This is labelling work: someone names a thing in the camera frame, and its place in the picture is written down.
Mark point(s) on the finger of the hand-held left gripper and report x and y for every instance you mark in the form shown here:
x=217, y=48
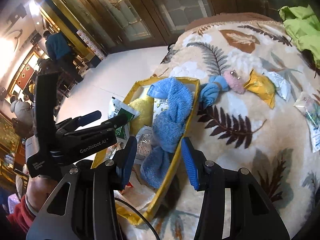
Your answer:
x=107, y=125
x=87, y=118

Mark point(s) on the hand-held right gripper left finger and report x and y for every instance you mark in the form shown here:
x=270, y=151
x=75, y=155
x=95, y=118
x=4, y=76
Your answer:
x=128, y=162

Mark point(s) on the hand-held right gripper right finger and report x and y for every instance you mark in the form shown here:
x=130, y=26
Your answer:
x=190, y=165

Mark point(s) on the green white packet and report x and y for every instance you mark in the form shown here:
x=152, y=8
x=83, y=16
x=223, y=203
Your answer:
x=120, y=115

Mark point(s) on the yellow-edged cardboard box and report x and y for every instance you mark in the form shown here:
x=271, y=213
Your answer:
x=172, y=172

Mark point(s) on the white pouch with grey print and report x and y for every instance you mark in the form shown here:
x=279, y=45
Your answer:
x=145, y=142

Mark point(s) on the yellow towel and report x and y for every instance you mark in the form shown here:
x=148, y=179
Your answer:
x=142, y=115

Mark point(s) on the red white packet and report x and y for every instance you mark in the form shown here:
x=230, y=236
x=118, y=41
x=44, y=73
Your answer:
x=142, y=197

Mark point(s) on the large blue towel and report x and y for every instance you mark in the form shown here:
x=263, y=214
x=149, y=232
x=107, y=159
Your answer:
x=170, y=122

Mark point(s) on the lemon print tissue pack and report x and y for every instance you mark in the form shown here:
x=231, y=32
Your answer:
x=161, y=106

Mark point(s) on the small knotted blue towel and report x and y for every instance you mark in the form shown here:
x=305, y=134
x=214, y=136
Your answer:
x=211, y=91

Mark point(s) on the pink fluffy hair clip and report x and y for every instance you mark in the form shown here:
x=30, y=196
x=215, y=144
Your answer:
x=235, y=85

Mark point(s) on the yellow packet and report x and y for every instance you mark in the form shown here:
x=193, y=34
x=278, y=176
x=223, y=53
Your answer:
x=260, y=87

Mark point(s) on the small white blue packet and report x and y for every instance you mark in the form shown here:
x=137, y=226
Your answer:
x=281, y=86

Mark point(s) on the large white packet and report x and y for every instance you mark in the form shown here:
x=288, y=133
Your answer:
x=310, y=115

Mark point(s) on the person's left forearm red sleeve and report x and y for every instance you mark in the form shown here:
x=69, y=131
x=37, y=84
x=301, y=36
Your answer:
x=20, y=217

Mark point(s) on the person's left hand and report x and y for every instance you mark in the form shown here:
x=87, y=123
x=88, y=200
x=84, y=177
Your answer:
x=40, y=192

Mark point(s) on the wooden chair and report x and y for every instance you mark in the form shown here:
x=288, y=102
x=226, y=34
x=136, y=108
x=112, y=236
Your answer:
x=66, y=85

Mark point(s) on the leaf print blanket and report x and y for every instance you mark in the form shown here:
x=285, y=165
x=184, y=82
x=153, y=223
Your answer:
x=237, y=135

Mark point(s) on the stack of white boxes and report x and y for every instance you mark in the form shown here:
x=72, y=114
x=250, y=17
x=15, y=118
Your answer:
x=92, y=47

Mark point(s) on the wooden glass door leaf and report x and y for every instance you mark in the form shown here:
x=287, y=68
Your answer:
x=105, y=12
x=175, y=5

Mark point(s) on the green jacket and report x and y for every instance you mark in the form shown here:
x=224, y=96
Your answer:
x=302, y=30

